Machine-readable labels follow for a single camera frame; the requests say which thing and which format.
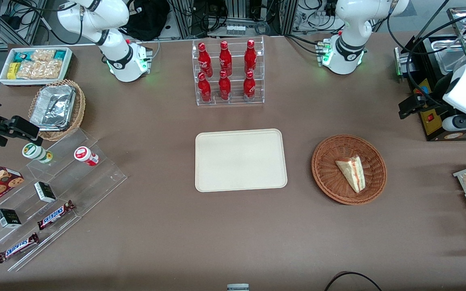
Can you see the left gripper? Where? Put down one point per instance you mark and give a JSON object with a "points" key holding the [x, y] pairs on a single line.
{"points": [[435, 92]]}

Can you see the triangular sandwich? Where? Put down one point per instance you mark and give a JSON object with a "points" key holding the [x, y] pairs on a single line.
{"points": [[353, 173]]}

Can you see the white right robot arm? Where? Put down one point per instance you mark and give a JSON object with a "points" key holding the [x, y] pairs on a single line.
{"points": [[116, 54]]}

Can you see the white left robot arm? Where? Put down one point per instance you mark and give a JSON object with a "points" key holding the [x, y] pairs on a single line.
{"points": [[346, 42]]}

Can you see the oval brown wicker basket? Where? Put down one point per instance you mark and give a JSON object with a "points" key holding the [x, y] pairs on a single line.
{"points": [[80, 109]]}

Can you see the round brown wicker basket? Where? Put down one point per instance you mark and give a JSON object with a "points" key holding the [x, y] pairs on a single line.
{"points": [[328, 173]]}

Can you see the beige rectangular tray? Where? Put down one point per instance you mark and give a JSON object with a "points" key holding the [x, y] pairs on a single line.
{"points": [[241, 161]]}

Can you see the green-lidded white cup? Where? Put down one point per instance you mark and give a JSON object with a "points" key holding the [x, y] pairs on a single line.
{"points": [[34, 152]]}

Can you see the black countertop appliance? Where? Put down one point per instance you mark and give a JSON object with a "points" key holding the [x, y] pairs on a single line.
{"points": [[433, 125]]}

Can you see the silver foil container stack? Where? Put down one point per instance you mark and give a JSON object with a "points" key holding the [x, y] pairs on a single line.
{"points": [[53, 107]]}

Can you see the white rectangular snack bin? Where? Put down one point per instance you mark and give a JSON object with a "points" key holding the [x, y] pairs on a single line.
{"points": [[4, 79]]}

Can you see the yellow snack pack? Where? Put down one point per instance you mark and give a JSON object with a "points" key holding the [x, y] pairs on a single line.
{"points": [[12, 71]]}

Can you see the clear cracker bag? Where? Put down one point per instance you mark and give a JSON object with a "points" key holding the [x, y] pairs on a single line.
{"points": [[43, 55], [41, 69]]}

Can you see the red-lidded white cup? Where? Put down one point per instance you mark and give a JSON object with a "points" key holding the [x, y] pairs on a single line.
{"points": [[85, 155]]}

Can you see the small black box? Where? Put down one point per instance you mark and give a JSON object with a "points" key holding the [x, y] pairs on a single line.
{"points": [[8, 218], [45, 192]]}

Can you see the teal snack pack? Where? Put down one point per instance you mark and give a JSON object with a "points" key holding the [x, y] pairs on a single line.
{"points": [[60, 54], [22, 56]]}

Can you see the clear acrylic stepped shelf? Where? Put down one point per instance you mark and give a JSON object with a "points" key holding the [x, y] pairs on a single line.
{"points": [[95, 182]]}

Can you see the brown Snickers bar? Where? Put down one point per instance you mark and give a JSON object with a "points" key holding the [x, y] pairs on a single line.
{"points": [[56, 215], [18, 247]]}

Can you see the black fabric bag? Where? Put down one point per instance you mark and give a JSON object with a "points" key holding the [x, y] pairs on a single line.
{"points": [[146, 18]]}

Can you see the red cola bottle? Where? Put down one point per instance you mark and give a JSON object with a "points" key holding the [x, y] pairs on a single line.
{"points": [[205, 60], [250, 58], [225, 60], [249, 88], [204, 89], [224, 88]]}

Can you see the clear acrylic bottle rack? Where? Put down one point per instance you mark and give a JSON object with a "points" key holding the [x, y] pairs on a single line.
{"points": [[235, 91]]}

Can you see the white power strip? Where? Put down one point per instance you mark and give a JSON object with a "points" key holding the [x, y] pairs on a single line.
{"points": [[236, 30]]}

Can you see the small grey device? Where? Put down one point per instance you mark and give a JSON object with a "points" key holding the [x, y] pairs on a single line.
{"points": [[238, 287]]}

